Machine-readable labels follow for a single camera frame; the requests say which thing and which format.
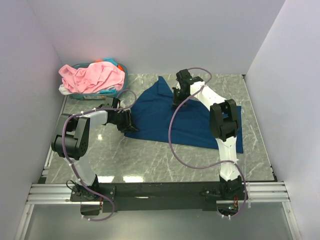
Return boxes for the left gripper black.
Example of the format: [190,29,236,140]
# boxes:
[110,110,139,134]

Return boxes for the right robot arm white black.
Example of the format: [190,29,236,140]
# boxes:
[168,69,245,200]

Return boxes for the white garment in basket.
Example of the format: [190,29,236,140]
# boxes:
[58,84,72,96]

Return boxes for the pink t shirt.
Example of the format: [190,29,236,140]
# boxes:
[58,61,125,94]

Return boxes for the dark blue t shirt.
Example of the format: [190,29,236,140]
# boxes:
[124,76,245,154]

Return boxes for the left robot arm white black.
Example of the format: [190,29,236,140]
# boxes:
[51,97,139,201]

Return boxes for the orange garment in basket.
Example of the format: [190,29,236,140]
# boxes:
[94,58,126,72]

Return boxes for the teal laundry basket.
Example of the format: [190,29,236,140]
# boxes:
[69,62,129,100]

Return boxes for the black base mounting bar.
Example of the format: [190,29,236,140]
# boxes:
[70,181,248,213]

